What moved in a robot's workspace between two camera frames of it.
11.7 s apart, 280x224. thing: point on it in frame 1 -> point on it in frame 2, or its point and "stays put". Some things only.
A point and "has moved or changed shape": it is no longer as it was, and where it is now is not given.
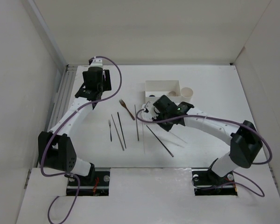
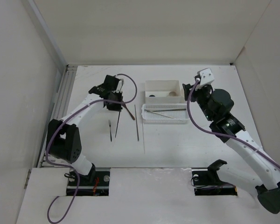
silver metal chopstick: [136, 124] stays put
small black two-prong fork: [109, 126] stays put
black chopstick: [122, 130] -> [117, 124]
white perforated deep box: [155, 89] stays put
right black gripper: [166, 128] -> [196, 91]
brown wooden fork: [123, 104] stays put
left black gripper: [105, 80] -> [118, 108]
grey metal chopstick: [178, 137] has moved or changed shape
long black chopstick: [168, 150] has moved or changed shape
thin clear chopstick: [143, 138] stays put
